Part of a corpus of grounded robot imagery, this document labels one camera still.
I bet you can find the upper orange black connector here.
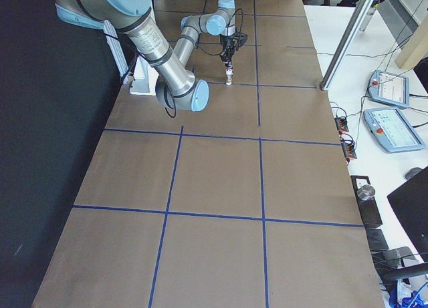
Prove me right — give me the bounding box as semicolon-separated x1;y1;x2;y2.
334;116;349;134

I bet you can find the upper teach pendant tablet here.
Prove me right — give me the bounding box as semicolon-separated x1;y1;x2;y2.
367;69;410;109

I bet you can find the arm gripper cable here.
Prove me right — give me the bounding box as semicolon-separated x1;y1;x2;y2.
195;7;247;57

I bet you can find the lower orange black connector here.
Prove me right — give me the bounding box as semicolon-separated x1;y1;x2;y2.
340;139;357;162

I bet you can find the black computer mouse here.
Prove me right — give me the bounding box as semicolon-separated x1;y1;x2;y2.
404;167;423;180

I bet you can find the black monitor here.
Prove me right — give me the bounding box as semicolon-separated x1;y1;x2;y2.
387;172;427;262

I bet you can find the lower teach pendant tablet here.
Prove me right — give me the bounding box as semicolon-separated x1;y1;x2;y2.
363;108;426;153

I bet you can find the black box with metal cup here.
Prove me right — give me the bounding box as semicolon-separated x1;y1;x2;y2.
350;175;383;228

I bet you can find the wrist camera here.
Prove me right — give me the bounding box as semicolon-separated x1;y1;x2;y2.
235;32;248;49

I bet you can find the orange black connector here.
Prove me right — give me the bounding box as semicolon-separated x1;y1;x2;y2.
340;139;357;162
334;116;349;134

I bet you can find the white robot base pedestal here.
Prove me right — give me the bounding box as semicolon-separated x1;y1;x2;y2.
129;57;158;96

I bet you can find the aluminium frame post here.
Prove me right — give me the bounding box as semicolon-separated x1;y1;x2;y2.
320;0;374;91

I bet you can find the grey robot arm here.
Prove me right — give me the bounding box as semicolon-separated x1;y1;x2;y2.
56;0;235;112

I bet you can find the black office chair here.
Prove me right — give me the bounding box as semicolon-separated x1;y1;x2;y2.
367;227;428;308

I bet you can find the white PPR brass valve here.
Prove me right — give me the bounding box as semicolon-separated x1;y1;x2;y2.
225;74;233;86

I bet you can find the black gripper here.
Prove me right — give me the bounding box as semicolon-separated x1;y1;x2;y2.
220;35;235;68

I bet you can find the teach pendant tablet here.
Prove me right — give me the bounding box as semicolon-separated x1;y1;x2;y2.
367;69;410;109
363;108;426;153

